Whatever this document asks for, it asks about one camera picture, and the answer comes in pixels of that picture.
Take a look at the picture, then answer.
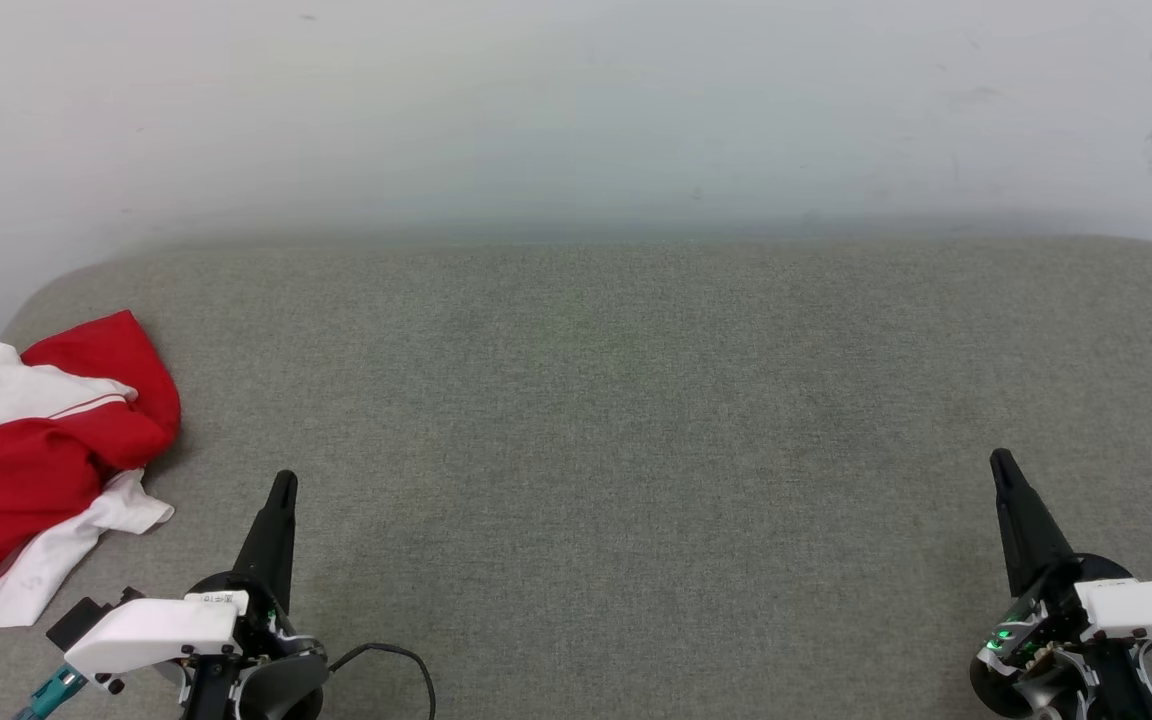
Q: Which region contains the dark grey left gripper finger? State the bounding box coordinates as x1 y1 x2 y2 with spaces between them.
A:
232 470 299 615

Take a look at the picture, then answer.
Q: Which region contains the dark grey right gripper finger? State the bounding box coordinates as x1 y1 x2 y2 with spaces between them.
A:
991 448 1078 599

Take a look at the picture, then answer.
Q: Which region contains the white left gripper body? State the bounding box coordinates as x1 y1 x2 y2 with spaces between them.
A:
64 572 302 683

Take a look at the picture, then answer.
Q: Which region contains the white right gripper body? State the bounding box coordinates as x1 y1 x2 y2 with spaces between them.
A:
981 555 1152 666

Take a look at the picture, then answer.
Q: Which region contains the red and white basketball jersey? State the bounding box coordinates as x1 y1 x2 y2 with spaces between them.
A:
0 310 182 629

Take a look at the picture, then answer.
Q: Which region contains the grey fabric sofa seat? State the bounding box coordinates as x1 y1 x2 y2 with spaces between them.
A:
0 235 1152 720

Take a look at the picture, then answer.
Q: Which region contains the left camera cable teal plug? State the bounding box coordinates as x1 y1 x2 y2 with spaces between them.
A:
14 664 89 720

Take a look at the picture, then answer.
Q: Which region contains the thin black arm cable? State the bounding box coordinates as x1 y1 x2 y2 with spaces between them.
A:
328 642 437 720

